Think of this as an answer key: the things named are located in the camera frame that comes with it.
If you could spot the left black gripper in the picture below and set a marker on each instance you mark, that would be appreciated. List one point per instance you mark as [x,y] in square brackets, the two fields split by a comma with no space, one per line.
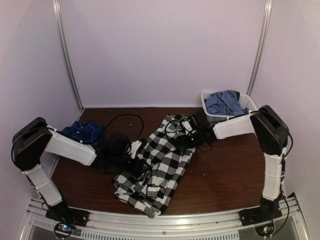
[136,168]

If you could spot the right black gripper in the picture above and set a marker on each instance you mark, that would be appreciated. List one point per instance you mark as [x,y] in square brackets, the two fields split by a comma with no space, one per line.
[185,144]

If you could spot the white plastic laundry basket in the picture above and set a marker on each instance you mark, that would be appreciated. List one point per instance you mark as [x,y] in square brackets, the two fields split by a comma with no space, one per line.
[245,102]

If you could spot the blue plaid shirt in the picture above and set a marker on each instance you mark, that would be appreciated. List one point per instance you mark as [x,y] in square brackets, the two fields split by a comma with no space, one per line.
[88,133]

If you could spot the black white checked shirt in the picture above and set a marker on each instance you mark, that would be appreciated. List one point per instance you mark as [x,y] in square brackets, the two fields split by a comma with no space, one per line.
[152,192]

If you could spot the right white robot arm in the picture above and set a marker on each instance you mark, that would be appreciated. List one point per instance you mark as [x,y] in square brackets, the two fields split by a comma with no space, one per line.
[272,133]

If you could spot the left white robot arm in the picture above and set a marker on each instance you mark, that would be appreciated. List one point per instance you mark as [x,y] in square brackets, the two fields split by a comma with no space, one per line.
[36,138]

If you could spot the light blue checked shirt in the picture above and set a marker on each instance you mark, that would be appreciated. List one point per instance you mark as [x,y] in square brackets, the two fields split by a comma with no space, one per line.
[225,103]

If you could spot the left circuit board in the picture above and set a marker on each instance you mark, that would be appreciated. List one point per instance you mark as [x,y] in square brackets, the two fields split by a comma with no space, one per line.
[62,230]

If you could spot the circuit board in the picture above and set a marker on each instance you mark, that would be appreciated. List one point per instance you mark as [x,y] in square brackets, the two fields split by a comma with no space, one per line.
[264,231]
[62,230]

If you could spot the right circuit board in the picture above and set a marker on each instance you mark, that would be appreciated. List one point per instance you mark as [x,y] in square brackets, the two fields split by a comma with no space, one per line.
[264,231]

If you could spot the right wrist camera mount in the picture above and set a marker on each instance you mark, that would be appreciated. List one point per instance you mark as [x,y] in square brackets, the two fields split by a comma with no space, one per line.
[186,126]

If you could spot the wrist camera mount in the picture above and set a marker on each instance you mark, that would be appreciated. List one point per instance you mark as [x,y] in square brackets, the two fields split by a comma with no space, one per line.
[186,126]
[135,148]

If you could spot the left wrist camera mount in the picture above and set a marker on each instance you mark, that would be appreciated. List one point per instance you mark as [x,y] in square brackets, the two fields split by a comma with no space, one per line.
[135,148]

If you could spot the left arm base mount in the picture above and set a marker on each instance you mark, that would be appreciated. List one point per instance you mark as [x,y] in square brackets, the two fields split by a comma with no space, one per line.
[73,217]

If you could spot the aluminium front rail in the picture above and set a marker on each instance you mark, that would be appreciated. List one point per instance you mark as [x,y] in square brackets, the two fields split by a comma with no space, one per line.
[223,225]

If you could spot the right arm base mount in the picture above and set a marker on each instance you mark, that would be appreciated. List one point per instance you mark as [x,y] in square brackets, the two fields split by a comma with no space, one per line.
[257,215]

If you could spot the right aluminium frame post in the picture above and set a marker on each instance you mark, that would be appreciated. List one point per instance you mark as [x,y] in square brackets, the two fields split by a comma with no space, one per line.
[264,31]

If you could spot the aluminium frame post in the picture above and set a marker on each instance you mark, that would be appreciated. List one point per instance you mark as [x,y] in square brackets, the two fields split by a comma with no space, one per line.
[264,31]
[65,53]

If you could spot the left aluminium frame post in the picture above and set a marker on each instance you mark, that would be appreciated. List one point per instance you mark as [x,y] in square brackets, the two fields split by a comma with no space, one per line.
[65,53]

